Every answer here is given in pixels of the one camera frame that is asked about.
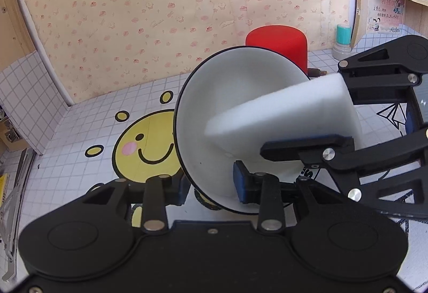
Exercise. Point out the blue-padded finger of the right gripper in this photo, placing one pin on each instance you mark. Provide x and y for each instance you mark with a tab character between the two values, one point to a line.
378	81
331	149

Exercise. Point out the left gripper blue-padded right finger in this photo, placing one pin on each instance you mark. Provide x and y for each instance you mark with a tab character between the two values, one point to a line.
263	189

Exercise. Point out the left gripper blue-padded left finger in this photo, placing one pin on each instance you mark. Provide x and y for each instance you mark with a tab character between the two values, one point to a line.
161	191

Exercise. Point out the white sponge block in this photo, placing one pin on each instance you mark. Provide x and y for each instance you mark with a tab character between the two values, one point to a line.
311	109

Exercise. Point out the teal capped small bottle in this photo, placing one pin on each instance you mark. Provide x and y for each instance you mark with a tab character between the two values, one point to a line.
342	48

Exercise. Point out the red cylindrical speaker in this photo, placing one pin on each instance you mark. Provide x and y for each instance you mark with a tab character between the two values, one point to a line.
285	40

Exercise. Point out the metal folding rack yellow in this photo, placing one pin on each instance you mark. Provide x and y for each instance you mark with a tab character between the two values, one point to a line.
11	206

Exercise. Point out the wooden shelf unit left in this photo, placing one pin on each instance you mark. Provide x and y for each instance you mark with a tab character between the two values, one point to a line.
30	94

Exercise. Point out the brown cable plug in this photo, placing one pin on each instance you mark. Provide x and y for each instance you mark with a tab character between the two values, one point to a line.
316	72

